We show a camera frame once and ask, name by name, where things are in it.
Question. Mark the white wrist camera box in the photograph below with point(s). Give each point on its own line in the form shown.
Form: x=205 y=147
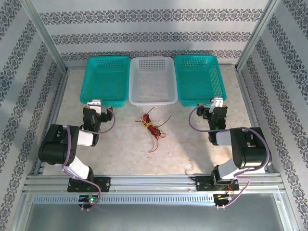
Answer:
x=217 y=102
x=94 y=104

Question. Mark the grey metal shelf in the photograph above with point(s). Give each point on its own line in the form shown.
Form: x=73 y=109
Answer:
x=154 y=219

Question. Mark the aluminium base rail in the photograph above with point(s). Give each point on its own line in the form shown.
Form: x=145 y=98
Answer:
x=154 y=181

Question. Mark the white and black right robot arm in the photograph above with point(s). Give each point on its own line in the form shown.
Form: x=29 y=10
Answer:
x=252 y=154

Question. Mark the aluminium frame post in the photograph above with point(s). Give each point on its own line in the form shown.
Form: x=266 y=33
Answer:
x=260 y=33
x=44 y=33

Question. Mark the aluminium side rail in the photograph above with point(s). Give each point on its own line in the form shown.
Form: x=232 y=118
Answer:
x=62 y=84
x=243 y=84

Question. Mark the teal plastic basket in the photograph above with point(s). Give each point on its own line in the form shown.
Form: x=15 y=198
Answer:
x=106 y=81
x=199 y=79

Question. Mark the white plastic basket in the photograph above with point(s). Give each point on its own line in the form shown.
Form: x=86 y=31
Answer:
x=152 y=81

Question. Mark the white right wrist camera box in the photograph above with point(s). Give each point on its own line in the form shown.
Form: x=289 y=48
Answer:
x=217 y=102

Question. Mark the aluminium back rail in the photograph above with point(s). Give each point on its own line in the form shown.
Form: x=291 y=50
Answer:
x=74 y=69

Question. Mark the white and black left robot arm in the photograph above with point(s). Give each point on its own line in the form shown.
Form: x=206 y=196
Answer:
x=55 y=144

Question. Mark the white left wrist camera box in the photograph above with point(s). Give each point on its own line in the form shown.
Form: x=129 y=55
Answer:
x=94 y=104

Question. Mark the small circuit board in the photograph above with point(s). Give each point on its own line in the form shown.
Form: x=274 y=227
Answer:
x=221 y=196
x=90 y=199

